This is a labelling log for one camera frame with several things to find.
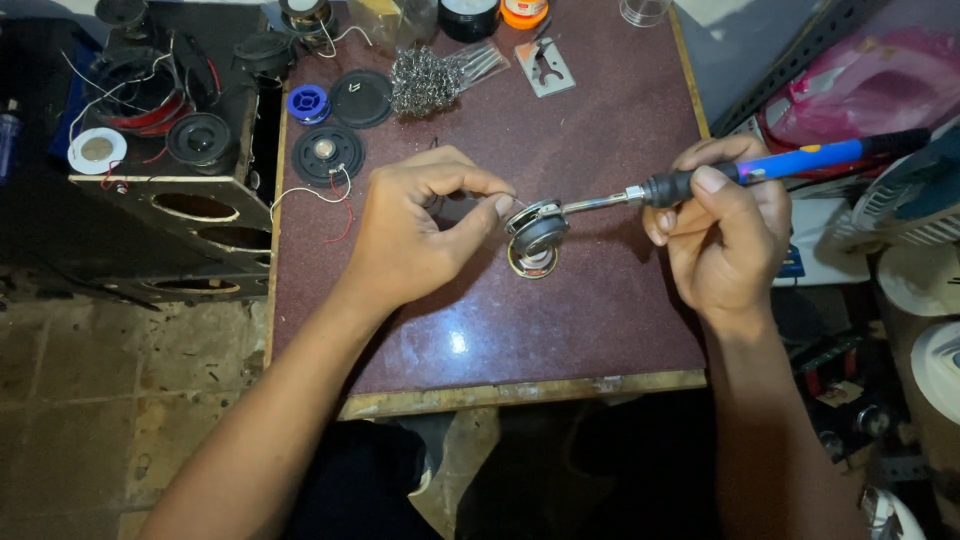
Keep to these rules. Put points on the large red-rimmed woofer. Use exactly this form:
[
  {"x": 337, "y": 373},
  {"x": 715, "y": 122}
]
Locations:
[{"x": 142, "y": 94}]

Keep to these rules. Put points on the silver magnet speaker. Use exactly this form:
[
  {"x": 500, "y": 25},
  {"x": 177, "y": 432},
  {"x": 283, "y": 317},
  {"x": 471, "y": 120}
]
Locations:
[{"x": 306, "y": 15}]

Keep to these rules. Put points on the white box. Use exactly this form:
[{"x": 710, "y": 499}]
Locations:
[{"x": 821, "y": 247}]

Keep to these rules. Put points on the person's right hand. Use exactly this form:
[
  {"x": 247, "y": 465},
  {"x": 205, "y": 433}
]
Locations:
[{"x": 739, "y": 240}]

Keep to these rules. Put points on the grey slotted metal rack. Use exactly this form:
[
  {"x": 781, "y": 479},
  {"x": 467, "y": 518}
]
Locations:
[{"x": 795, "y": 52}]

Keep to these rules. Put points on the flat black round speaker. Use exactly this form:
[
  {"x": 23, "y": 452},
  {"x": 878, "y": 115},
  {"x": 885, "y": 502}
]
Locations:
[{"x": 361, "y": 99}]

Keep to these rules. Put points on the steel wool scrubber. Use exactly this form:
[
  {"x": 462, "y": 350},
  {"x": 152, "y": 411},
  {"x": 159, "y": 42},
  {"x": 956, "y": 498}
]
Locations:
[{"x": 424, "y": 82}]

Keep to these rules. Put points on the small black tweeter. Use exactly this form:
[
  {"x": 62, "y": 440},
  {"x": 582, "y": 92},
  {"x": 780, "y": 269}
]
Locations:
[{"x": 264, "y": 54}]

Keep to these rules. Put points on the white tape roll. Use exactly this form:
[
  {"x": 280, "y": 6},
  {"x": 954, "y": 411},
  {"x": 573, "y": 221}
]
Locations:
[{"x": 97, "y": 150}]

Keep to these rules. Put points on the small gold-rimmed speaker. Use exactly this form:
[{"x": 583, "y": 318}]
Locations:
[{"x": 532, "y": 266}]

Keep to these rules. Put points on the small grey speaker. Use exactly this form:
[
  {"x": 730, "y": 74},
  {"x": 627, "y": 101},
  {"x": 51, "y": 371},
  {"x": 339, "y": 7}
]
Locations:
[{"x": 536, "y": 229}]

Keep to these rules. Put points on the pink plastic bag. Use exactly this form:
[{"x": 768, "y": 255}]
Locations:
[{"x": 870, "y": 86}]

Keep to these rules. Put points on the person's left hand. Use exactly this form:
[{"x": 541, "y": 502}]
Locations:
[{"x": 409, "y": 232}]

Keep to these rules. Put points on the clear plastic cup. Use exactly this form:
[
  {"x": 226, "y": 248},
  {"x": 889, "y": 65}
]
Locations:
[{"x": 645, "y": 10}]

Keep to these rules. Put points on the black jar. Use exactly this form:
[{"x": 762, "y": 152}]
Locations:
[{"x": 469, "y": 19}]

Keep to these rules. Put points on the metal soldering iron stand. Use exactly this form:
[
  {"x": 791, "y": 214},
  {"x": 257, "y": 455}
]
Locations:
[{"x": 545, "y": 69}]

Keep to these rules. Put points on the white fan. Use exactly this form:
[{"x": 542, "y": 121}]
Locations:
[{"x": 911, "y": 199}]

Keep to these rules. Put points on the blue soldering iron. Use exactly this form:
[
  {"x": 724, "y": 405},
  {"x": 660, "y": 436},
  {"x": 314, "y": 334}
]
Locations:
[{"x": 795, "y": 159}]

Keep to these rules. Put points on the clear plastic container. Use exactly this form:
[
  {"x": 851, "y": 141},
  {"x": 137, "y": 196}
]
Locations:
[{"x": 390, "y": 21}]

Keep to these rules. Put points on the white round fan cover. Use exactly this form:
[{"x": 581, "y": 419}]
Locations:
[
  {"x": 922, "y": 281},
  {"x": 941, "y": 371}
]

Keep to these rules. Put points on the person's dark trousers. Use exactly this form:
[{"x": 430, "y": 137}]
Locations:
[{"x": 540, "y": 480}]

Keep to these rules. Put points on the orange jar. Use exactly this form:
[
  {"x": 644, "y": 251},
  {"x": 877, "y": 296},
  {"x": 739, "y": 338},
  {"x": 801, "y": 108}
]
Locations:
[{"x": 524, "y": 11}]

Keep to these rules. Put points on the black cone speaker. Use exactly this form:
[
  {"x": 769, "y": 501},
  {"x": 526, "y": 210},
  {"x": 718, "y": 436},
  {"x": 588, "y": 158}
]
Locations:
[{"x": 201, "y": 141}]

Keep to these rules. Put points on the clear plastic bag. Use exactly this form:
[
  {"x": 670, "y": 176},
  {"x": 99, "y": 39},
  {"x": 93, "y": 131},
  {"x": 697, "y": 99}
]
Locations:
[{"x": 484, "y": 61}]

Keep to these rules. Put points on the blue bottle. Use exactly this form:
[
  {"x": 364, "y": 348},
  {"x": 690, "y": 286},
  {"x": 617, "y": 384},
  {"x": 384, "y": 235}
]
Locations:
[{"x": 7, "y": 146}]

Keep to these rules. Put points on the black wooden speaker box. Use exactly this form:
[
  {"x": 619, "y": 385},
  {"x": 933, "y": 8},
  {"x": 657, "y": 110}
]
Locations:
[{"x": 217, "y": 217}]

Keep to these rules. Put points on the blue solder spool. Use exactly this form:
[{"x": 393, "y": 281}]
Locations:
[{"x": 308, "y": 103}]

